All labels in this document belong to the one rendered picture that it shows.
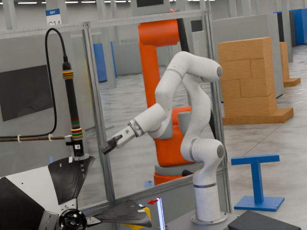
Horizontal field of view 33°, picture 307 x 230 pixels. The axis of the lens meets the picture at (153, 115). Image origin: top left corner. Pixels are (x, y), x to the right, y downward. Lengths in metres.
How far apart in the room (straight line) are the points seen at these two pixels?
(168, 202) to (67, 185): 1.13
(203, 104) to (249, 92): 7.53
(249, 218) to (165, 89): 0.76
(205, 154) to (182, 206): 0.90
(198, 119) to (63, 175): 0.71
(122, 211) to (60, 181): 0.31
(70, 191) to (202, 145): 0.69
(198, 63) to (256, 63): 7.49
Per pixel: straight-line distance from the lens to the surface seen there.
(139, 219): 2.30
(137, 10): 5.96
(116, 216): 2.29
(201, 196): 2.63
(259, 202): 5.67
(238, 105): 10.18
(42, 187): 2.56
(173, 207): 3.35
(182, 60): 2.46
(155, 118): 2.27
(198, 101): 2.57
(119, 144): 2.25
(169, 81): 2.38
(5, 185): 2.23
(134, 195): 3.17
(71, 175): 2.34
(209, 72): 2.52
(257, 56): 9.94
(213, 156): 2.53
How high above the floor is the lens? 1.94
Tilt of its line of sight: 9 degrees down
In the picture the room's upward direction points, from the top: 7 degrees counter-clockwise
